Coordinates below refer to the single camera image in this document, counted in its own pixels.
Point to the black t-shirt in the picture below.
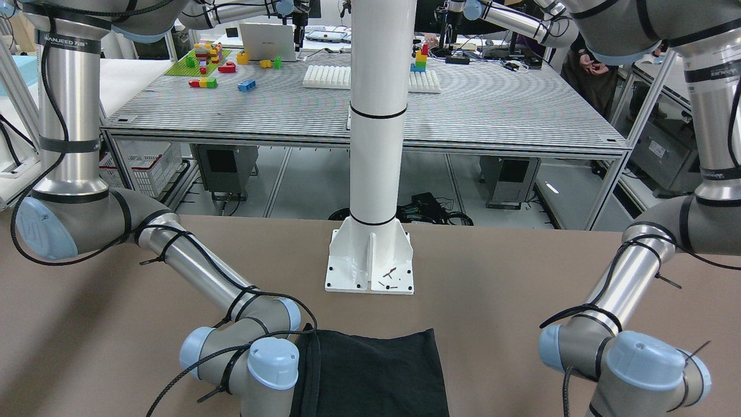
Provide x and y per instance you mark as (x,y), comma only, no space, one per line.
(351,375)

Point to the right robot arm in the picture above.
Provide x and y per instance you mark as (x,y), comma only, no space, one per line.
(69,214)

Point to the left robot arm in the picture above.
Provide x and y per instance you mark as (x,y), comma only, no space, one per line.
(635,374)

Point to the white ridged tray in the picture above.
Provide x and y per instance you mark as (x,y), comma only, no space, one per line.
(338,77)

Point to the stacked colourful brick tower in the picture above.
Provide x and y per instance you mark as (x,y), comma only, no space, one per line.
(419,65)

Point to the blue lego brick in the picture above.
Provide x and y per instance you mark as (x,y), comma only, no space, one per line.
(247,85)

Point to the white laptop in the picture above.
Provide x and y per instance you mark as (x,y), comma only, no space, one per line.
(268,41)

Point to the red yellow green brick row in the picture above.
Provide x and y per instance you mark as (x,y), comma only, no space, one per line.
(205,82)

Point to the white plastic basket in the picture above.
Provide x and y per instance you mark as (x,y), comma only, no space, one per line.
(151,164)

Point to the green lego baseplate with bricks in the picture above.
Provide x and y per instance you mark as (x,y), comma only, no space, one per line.
(201,61)

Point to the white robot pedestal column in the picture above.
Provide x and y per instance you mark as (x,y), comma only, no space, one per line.
(371,252)

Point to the aluminium frame work table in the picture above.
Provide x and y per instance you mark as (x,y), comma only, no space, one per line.
(482,109)

